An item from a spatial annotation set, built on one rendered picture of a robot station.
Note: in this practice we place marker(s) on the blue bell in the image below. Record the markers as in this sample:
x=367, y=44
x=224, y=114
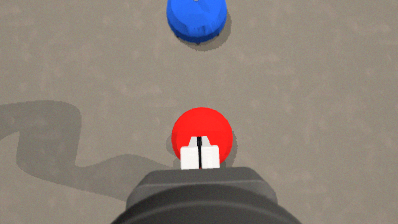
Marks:
x=196, y=21

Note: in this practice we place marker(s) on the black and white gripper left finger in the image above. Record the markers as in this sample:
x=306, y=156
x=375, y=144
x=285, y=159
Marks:
x=190, y=155

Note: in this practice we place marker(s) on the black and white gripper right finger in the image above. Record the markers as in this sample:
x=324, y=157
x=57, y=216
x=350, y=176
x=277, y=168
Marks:
x=209, y=154

